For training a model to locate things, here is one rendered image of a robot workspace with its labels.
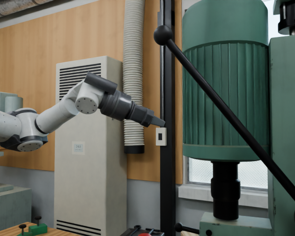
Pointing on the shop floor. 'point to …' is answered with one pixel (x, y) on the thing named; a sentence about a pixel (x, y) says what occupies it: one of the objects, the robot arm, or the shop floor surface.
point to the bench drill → (3, 202)
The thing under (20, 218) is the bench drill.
